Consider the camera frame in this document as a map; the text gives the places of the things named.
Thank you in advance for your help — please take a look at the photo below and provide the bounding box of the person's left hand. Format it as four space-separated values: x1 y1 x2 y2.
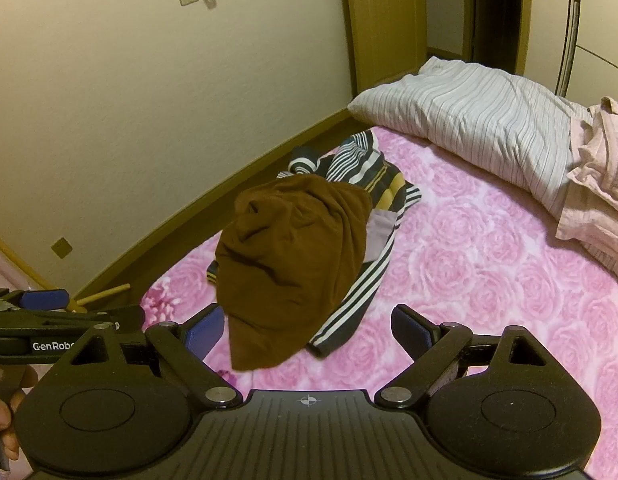
0 366 40 463

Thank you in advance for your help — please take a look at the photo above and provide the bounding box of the pink floral blanket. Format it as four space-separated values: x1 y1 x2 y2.
139 127 618 480

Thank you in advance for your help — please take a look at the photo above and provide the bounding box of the wooden stick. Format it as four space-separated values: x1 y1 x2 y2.
71 284 132 314

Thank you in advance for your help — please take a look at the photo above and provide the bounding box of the brown long-sleeved sweater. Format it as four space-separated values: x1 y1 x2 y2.
214 174 374 372

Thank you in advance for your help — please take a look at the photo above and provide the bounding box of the pale pink folded quilt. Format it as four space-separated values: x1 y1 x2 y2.
555 96 618 286

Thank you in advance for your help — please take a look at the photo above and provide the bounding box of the wardrobe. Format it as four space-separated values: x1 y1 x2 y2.
519 0 618 117

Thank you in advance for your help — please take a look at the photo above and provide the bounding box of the wooden door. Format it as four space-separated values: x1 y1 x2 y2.
338 0 430 97

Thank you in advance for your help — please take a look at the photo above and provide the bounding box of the grey garment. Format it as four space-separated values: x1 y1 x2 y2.
361 210 404 264

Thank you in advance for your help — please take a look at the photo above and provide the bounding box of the white striped duvet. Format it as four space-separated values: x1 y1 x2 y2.
348 56 594 219

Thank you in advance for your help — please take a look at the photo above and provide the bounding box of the black jacket with white stripes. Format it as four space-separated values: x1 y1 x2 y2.
206 240 396 359

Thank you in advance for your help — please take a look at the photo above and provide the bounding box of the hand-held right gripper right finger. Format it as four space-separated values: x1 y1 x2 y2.
376 304 548 408

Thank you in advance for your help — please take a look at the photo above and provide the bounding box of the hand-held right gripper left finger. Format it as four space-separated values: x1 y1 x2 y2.
69 304 244 409

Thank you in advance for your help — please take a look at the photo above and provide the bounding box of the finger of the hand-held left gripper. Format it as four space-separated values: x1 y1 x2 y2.
0 287 71 315

